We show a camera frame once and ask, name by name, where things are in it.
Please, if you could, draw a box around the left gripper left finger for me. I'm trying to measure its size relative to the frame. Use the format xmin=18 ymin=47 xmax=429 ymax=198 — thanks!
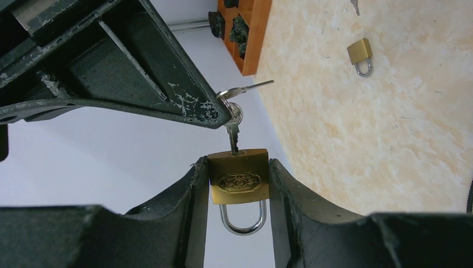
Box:
xmin=1 ymin=157 xmax=209 ymax=267

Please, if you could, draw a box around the wooden compartment tray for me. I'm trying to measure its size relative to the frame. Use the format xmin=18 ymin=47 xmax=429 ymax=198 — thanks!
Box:
xmin=208 ymin=0 xmax=272 ymax=76

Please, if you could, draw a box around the dark rosette upper left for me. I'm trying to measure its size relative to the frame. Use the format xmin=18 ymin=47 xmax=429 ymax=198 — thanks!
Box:
xmin=229 ymin=16 xmax=249 ymax=59

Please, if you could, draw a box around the key ring with keys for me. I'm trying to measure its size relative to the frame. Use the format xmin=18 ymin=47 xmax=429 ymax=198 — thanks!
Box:
xmin=216 ymin=79 xmax=275 ymax=155

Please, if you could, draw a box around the dark rosette top corner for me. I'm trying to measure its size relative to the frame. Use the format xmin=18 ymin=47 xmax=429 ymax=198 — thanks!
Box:
xmin=207 ymin=11 xmax=225 ymax=39

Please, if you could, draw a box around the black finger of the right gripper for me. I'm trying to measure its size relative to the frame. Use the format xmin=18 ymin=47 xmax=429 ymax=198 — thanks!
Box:
xmin=1 ymin=1 xmax=230 ymax=129

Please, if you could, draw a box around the brass padlock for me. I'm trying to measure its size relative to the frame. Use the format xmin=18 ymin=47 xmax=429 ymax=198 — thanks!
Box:
xmin=347 ymin=38 xmax=373 ymax=78
xmin=207 ymin=149 xmax=270 ymax=236

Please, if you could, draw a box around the black cable lock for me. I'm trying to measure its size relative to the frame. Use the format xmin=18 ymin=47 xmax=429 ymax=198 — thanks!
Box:
xmin=466 ymin=181 xmax=473 ymax=213

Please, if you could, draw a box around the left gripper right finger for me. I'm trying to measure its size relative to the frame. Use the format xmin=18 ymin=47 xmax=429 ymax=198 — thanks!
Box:
xmin=269 ymin=159 xmax=472 ymax=267

